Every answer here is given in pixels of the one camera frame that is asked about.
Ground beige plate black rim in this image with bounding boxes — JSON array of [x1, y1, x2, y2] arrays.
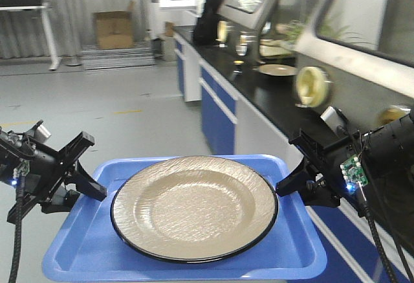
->
[[111, 156, 279, 264]]

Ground green right circuit board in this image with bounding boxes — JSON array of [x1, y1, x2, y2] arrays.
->
[[340, 155, 369, 191]]

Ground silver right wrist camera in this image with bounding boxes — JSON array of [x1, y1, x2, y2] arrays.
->
[[320, 106, 346, 134]]

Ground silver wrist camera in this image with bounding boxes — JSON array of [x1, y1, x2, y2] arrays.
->
[[32, 120, 51, 143], [320, 106, 346, 134]]

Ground blue plastic tray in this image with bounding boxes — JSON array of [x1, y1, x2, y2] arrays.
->
[[43, 157, 327, 282]]

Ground braided left cable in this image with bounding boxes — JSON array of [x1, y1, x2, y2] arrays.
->
[[8, 172, 27, 283]]

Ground blue white lab cabinet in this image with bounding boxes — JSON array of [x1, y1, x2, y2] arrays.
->
[[173, 33, 414, 283]]

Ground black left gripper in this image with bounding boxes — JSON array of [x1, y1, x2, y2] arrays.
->
[[1, 128, 107, 224]]

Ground plate on lab counter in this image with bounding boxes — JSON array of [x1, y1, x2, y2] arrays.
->
[[258, 64, 297, 76]]

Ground brown cardboard box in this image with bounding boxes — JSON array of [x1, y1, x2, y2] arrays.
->
[[93, 1, 135, 50]]

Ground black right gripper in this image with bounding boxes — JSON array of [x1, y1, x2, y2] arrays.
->
[[275, 129, 372, 209]]

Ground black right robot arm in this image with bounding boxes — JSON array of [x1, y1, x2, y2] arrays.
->
[[276, 113, 413, 213]]

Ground green left circuit board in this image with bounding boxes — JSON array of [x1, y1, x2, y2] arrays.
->
[[13, 159, 30, 179]]

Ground green circuit board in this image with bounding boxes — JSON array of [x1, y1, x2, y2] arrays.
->
[[340, 155, 369, 191], [13, 159, 30, 179]]

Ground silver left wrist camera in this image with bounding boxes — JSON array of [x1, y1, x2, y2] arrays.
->
[[32, 120, 51, 143]]

